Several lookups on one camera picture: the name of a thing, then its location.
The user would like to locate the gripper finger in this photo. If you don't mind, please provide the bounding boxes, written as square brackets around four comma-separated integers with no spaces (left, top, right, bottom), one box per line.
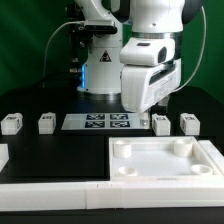
[158,96,169,107]
[139,111,150,128]

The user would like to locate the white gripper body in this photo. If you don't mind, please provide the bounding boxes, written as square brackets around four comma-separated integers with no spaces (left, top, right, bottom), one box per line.
[121,59,181,113]

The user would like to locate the white square tabletop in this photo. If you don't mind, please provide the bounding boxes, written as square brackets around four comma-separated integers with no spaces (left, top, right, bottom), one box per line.
[109,136,224,180]

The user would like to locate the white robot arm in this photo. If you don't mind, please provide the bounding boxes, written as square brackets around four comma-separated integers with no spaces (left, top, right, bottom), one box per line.
[72,0,203,126]

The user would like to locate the white marker sheet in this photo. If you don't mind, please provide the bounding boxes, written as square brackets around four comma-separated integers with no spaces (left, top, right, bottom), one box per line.
[62,113,148,130]

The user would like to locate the white right fence bar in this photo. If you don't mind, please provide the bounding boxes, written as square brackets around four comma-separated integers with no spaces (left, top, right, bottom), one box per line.
[199,140,224,175]

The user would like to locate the white fence bar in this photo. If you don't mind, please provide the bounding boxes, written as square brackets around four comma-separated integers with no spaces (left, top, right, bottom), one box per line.
[0,180,224,212]
[199,140,224,175]
[0,144,9,172]

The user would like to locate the white front fence bar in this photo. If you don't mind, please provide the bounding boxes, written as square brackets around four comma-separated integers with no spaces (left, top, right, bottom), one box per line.
[0,180,224,212]

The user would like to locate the white left fence bar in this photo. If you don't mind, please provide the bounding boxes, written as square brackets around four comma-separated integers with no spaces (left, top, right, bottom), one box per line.
[0,144,9,172]

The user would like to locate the black cables at base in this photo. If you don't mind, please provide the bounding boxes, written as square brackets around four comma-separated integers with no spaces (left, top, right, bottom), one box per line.
[31,69,83,88]

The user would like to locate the white cable right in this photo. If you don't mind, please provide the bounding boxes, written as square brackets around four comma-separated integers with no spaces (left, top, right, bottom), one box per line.
[174,6,208,93]

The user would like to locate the white cable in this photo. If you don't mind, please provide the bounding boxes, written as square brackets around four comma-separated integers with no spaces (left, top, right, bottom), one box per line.
[42,20,86,88]
[174,6,208,93]

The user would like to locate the white cable left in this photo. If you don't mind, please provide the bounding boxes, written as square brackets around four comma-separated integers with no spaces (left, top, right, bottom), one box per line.
[42,20,86,88]

